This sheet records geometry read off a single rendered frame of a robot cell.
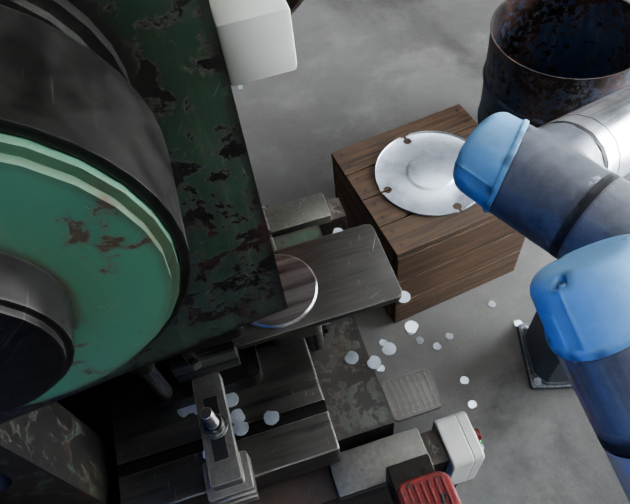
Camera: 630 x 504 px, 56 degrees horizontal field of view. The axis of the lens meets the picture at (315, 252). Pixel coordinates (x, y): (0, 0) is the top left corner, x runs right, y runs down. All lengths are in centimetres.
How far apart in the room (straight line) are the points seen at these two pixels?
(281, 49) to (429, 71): 209
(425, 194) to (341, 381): 71
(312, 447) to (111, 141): 67
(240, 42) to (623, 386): 28
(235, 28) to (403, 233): 115
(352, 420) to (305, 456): 11
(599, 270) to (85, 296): 26
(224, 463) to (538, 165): 54
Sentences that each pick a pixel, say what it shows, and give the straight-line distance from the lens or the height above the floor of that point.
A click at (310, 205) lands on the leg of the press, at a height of 64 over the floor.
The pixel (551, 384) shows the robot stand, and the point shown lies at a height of 2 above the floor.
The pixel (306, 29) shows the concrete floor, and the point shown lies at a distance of 266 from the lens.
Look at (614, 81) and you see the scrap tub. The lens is 175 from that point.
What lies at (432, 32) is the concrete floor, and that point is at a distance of 261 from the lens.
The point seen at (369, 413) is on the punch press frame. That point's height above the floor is 64.
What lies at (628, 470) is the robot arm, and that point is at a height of 115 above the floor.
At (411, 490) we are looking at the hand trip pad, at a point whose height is 76.
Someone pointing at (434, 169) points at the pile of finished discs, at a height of 36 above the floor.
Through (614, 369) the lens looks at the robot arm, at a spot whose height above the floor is 120.
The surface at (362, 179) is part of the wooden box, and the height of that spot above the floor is 35.
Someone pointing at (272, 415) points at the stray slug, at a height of 71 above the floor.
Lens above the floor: 151
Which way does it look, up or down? 55 degrees down
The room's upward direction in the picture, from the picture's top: 9 degrees counter-clockwise
